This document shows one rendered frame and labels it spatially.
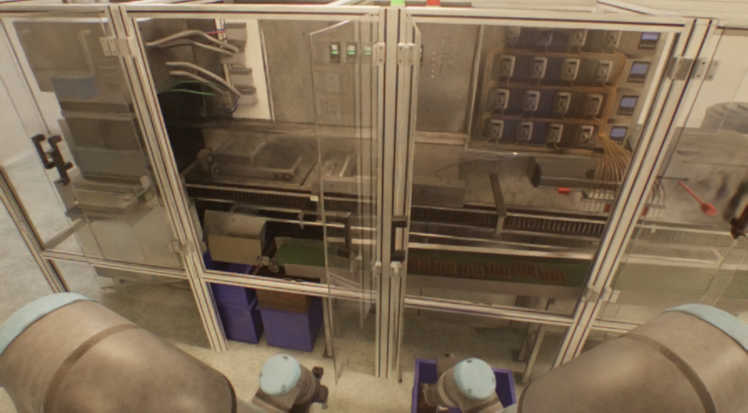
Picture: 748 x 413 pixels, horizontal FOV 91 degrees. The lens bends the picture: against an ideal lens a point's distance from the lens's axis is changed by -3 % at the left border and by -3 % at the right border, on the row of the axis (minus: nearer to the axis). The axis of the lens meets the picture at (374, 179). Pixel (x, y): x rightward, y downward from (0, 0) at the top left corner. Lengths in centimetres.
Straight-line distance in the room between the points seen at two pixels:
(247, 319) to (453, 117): 152
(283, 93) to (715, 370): 184
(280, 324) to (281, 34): 148
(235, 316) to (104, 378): 186
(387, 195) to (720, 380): 112
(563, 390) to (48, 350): 52
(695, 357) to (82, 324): 63
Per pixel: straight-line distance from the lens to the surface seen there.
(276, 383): 100
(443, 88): 184
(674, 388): 48
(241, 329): 238
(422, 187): 161
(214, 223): 207
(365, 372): 226
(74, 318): 54
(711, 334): 55
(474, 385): 100
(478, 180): 196
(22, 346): 55
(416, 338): 240
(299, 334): 225
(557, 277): 188
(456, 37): 179
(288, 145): 202
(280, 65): 196
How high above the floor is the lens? 189
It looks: 30 degrees down
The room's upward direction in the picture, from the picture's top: straight up
